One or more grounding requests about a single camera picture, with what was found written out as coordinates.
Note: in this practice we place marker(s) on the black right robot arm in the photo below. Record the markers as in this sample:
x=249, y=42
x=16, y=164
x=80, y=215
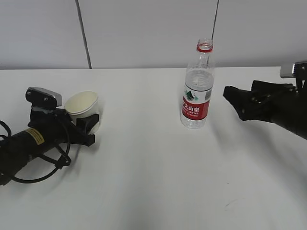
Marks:
x=293, y=116

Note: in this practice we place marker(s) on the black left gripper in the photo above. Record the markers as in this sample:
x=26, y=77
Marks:
x=59, y=128

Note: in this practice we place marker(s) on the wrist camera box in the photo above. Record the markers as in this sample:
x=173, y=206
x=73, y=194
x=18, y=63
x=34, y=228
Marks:
x=43, y=98
x=296, y=70

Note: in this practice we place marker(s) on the clear plastic water bottle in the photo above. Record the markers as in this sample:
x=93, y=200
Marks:
x=198, y=85

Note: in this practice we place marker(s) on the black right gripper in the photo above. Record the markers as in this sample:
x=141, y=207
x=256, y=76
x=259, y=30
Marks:
x=265, y=100

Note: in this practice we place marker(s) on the white paper cup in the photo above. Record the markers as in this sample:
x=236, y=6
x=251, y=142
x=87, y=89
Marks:
x=82, y=105

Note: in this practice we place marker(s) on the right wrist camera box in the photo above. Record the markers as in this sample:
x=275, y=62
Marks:
x=296, y=70

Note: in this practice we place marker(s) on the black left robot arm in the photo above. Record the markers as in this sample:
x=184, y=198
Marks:
x=19, y=149

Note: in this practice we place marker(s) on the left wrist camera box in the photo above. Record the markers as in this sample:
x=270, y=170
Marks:
x=43, y=98

